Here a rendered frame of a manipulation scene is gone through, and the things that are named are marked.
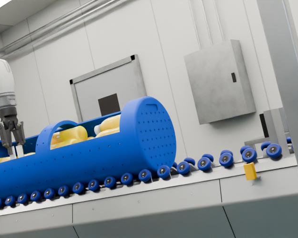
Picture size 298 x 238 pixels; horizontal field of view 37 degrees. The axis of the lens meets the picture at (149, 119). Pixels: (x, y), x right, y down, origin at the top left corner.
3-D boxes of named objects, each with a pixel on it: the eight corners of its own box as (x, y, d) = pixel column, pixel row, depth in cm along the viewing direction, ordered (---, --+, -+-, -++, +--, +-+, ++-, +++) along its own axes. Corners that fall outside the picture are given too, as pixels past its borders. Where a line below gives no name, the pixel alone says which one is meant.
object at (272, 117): (282, 159, 132) (270, 109, 133) (269, 162, 134) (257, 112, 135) (290, 155, 141) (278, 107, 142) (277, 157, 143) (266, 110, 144)
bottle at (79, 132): (86, 145, 177) (52, 154, 187) (88, 130, 181) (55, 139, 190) (74, 139, 172) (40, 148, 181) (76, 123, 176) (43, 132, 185)
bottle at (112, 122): (139, 130, 160) (99, 140, 169) (148, 124, 166) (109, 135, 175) (133, 111, 159) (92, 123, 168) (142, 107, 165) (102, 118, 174)
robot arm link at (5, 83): (21, 92, 192) (-2, 99, 197) (14, 57, 193) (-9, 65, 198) (5, 91, 182) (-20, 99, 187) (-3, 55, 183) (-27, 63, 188)
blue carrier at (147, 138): (145, 179, 145) (127, 95, 148) (-25, 210, 189) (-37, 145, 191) (183, 167, 170) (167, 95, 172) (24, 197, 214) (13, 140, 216)
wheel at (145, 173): (149, 166, 150) (152, 169, 152) (138, 169, 152) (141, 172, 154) (147, 178, 148) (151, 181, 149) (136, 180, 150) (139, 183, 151)
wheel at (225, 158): (231, 150, 135) (234, 153, 137) (218, 153, 137) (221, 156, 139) (231, 163, 133) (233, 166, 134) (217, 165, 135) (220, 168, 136)
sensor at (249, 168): (256, 179, 125) (251, 162, 125) (246, 181, 126) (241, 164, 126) (263, 174, 131) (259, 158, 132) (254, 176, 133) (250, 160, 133)
